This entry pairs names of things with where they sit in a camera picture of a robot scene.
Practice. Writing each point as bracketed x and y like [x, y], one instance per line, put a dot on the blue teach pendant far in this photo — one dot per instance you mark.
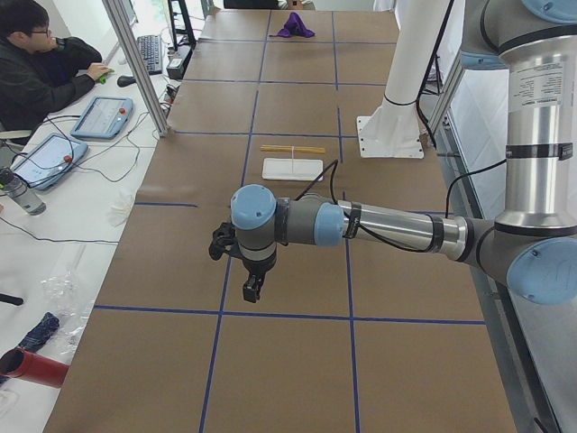
[104, 118]

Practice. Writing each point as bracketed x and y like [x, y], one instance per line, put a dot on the grey water bottle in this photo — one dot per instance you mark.
[18, 191]

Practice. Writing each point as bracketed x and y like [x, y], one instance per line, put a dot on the purple towel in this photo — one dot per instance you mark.
[294, 26]

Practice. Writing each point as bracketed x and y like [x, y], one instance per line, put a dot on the person in black jacket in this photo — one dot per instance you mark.
[41, 74]

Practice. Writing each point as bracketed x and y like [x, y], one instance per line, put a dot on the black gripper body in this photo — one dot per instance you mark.
[255, 267]

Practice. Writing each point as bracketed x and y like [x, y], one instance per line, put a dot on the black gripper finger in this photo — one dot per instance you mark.
[252, 287]

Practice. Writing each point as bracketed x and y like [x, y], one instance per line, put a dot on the red cylinder tube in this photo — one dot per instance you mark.
[31, 367]

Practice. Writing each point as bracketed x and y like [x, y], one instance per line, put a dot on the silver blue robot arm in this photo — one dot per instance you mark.
[530, 247]

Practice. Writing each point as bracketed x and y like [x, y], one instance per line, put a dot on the blue teach pendant near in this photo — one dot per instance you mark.
[48, 162]

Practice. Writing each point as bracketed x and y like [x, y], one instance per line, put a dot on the black computer mouse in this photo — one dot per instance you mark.
[125, 81]

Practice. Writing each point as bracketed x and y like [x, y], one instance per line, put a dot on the aluminium frame post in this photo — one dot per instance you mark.
[123, 30]

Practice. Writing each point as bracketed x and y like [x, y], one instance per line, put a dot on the clear plastic wrap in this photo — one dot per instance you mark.
[71, 301]

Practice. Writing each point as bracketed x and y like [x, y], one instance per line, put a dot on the dark blue folded umbrella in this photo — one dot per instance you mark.
[38, 336]

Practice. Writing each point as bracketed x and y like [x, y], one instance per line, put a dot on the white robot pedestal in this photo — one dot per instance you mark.
[392, 131]

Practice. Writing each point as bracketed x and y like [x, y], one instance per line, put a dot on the black keyboard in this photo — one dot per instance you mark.
[150, 48]

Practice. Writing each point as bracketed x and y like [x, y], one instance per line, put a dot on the blue teach pendant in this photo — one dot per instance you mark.
[48, 162]
[104, 118]

